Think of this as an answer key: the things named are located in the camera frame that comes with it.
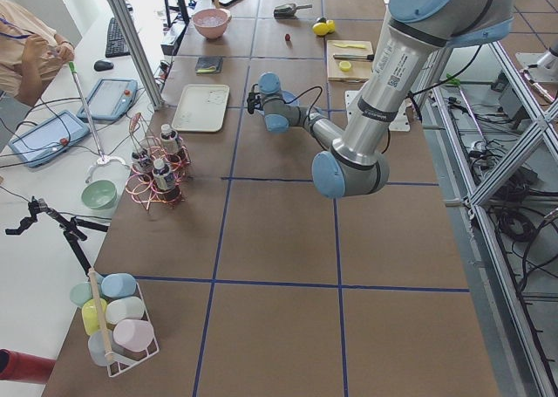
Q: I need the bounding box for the black keyboard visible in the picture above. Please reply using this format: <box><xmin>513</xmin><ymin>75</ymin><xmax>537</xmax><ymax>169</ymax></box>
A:
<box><xmin>105</xmin><ymin>17</ymin><xmax>130</xmax><ymax>58</ymax></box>

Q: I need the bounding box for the white wire cup rack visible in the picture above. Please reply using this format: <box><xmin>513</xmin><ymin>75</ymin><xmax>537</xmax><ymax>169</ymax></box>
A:
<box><xmin>70</xmin><ymin>268</ymin><xmax>160</xmax><ymax>378</ymax></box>

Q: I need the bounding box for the pink bowl with ice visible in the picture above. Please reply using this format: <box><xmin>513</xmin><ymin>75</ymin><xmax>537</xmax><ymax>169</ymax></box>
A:
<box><xmin>192</xmin><ymin>8</ymin><xmax>232</xmax><ymax>39</ymax></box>

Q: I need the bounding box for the black tripod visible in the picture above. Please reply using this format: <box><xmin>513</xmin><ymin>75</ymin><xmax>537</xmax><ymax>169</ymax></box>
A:
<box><xmin>4</xmin><ymin>195</ymin><xmax>110</xmax><ymax>280</ymax></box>

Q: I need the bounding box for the wooden cutting board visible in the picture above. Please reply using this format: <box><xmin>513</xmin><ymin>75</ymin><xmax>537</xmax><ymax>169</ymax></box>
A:
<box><xmin>326</xmin><ymin>40</ymin><xmax>374</xmax><ymax>82</ymax></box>

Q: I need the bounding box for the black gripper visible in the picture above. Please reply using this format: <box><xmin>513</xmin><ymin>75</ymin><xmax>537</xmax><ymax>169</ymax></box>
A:
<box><xmin>247</xmin><ymin>92</ymin><xmax>263</xmax><ymax>114</ymax></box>

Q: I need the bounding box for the half lemon slice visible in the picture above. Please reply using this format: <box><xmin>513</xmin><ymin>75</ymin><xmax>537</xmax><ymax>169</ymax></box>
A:
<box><xmin>338</xmin><ymin>60</ymin><xmax>352</xmax><ymax>72</ymax></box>

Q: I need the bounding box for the dark drink bottle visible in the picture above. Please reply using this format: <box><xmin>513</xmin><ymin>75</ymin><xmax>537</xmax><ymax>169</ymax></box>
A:
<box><xmin>132</xmin><ymin>148</ymin><xmax>153</xmax><ymax>175</ymax></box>
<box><xmin>153</xmin><ymin>158</ymin><xmax>176</xmax><ymax>193</ymax></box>
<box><xmin>160</xmin><ymin>124</ymin><xmax>180</xmax><ymax>154</ymax></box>

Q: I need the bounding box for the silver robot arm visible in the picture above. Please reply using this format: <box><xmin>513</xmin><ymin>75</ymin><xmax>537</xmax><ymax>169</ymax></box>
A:
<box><xmin>247</xmin><ymin>0</ymin><xmax>514</xmax><ymax>198</ymax></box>

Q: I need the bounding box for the blue round plate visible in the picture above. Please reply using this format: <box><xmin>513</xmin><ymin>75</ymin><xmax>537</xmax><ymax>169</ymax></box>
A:
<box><xmin>258</xmin><ymin>90</ymin><xmax>298</xmax><ymax>118</ymax></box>

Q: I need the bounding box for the blue teach pendant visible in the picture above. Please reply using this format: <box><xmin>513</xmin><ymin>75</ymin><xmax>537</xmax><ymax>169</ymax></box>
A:
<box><xmin>8</xmin><ymin>110</ymin><xmax>90</xmax><ymax>168</ymax></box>
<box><xmin>86</xmin><ymin>79</ymin><xmax>139</xmax><ymax>122</ymax></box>

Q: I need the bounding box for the green bowl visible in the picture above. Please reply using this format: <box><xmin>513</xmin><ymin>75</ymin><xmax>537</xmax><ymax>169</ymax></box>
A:
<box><xmin>81</xmin><ymin>180</ymin><xmax>118</xmax><ymax>210</ymax></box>

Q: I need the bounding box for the black computer mouse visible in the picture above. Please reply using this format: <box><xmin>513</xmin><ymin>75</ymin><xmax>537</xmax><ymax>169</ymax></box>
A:
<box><xmin>93</xmin><ymin>59</ymin><xmax>114</xmax><ymax>72</ymax></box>

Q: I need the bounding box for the cream bear tray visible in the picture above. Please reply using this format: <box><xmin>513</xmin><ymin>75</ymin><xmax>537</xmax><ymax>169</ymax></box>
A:
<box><xmin>171</xmin><ymin>84</ymin><xmax>229</xmax><ymax>133</ymax></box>

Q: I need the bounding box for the yellow lemon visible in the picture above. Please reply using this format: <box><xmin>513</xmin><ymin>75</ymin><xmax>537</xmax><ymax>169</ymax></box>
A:
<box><xmin>326</xmin><ymin>19</ymin><xmax>336</xmax><ymax>33</ymax></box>
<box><xmin>312</xmin><ymin>22</ymin><xmax>330</xmax><ymax>37</ymax></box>

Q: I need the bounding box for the person in beige shirt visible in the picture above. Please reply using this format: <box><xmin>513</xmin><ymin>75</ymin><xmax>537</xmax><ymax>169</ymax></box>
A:
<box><xmin>1</xmin><ymin>0</ymin><xmax>75</xmax><ymax>106</ymax></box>

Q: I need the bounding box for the metal scoop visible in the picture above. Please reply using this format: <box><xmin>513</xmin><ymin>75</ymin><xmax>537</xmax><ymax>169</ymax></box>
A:
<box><xmin>273</xmin><ymin>3</ymin><xmax>313</xmax><ymax>18</ymax></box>

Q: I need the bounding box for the copper wire bottle rack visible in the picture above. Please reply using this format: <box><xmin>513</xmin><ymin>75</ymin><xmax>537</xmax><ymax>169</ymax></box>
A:
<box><xmin>125</xmin><ymin>113</ymin><xmax>191</xmax><ymax>209</ymax></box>

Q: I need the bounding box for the yellow plastic knife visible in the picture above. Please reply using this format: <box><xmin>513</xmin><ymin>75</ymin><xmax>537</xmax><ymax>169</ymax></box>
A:
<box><xmin>333</xmin><ymin>43</ymin><xmax>368</xmax><ymax>50</ymax></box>

